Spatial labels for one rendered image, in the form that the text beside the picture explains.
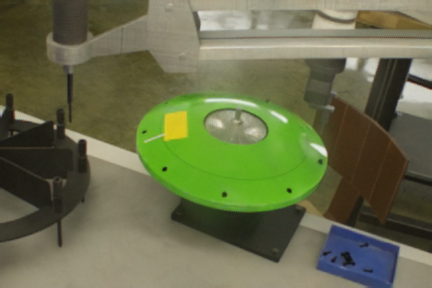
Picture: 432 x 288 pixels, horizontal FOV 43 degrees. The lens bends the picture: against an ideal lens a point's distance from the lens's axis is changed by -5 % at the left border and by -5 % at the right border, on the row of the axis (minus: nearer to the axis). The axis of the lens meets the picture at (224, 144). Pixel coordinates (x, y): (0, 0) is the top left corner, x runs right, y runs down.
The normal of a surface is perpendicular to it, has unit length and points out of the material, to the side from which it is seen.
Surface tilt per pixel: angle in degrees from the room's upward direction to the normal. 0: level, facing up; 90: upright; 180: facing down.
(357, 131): 90
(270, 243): 0
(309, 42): 9
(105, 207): 0
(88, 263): 0
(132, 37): 90
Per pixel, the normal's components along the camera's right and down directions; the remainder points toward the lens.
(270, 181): 0.28, -0.53
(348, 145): -0.79, 0.25
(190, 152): -0.07, -0.67
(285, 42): -0.02, -0.82
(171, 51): 0.02, 0.58
